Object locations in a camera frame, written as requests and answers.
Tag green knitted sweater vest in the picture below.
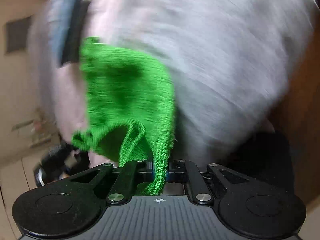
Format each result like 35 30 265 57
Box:
71 37 175 196

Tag folded grey dark clothes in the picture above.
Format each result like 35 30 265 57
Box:
60 0 92 66

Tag white dressing table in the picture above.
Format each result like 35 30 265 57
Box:
11 108 57 148

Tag pink grey bed quilt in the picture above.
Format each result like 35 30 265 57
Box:
30 0 316 170

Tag grey pillow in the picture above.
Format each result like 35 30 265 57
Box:
5 16 32 54

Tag folded blue jeans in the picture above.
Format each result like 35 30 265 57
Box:
48 0 76 67

